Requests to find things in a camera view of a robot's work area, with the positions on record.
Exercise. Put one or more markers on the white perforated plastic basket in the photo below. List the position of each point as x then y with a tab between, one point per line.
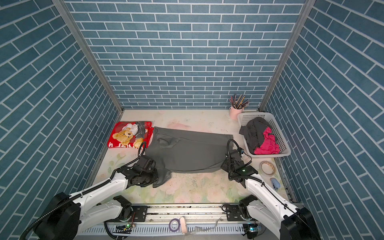
285	150

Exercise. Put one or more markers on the magenta shirt in basket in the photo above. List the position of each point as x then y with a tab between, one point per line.
269	146

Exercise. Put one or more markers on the grey t shirt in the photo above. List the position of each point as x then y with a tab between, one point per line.
186	152

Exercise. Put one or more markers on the dark grey shirt in basket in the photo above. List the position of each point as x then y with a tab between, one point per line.
253	133

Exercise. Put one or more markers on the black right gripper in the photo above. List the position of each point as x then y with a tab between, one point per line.
224	165

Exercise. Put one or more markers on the aluminium corner post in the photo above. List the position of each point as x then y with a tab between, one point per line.
304	14
81	41

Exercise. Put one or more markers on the right green circuit board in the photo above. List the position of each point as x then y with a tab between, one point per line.
251	231

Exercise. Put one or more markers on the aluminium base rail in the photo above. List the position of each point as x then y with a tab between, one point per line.
201	219

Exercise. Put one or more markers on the aluminium corner post left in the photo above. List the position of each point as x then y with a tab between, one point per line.
81	41

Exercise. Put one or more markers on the purple tape roll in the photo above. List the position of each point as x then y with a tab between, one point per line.
174	225

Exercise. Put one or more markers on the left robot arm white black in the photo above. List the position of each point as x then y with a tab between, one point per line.
68	215

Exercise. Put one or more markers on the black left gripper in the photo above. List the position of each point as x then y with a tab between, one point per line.
156	175

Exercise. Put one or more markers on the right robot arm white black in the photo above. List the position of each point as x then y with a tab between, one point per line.
285	220

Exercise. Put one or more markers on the red teddy bear t shirt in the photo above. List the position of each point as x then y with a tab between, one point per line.
130	135

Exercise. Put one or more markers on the pink metal pencil cup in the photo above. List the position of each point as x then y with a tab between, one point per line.
233	114

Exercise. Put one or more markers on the aluminium corner post right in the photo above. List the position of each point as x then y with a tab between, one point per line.
304	14

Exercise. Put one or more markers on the small blue object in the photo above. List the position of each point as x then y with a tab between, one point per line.
275	184

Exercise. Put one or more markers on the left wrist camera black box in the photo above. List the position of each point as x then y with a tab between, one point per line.
145	164

